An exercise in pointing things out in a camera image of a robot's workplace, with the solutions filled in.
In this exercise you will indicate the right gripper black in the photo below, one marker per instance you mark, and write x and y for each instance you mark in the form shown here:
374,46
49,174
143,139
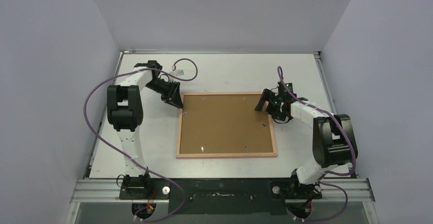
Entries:
269,102

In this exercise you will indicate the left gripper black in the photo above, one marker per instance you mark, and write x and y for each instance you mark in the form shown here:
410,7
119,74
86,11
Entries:
173,97

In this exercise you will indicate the light wooden picture frame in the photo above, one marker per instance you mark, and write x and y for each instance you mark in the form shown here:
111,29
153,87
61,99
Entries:
226,155

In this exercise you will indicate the brown frame backing board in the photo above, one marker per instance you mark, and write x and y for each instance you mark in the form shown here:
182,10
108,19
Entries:
225,124

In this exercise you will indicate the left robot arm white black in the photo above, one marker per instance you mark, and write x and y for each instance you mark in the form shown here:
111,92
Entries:
125,114

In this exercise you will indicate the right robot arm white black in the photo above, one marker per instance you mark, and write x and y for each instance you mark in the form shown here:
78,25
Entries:
333,141

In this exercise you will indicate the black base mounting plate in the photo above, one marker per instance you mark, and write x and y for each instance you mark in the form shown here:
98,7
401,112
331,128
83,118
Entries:
217,196

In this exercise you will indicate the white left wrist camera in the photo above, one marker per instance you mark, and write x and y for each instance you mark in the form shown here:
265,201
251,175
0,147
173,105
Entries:
178,72

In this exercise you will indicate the aluminium rail front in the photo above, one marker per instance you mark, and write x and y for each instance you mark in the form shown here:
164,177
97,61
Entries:
109,191

